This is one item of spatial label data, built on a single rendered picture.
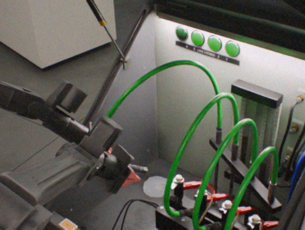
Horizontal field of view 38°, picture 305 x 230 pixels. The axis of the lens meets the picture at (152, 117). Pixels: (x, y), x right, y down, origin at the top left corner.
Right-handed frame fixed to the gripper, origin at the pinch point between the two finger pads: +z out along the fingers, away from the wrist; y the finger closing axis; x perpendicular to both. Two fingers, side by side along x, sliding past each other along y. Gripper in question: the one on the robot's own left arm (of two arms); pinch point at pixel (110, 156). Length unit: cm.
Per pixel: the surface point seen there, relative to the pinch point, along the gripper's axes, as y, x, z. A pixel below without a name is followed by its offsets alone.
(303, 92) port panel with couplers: 0, -45, 30
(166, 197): -17.4, -5.5, 11.3
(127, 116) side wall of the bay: 32.0, -3.1, 6.8
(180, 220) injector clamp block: -1.3, 4.2, 28.3
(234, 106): -0.9, -30.7, 17.2
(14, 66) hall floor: 311, 95, -20
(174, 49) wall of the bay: 31.4, -30.2, 4.4
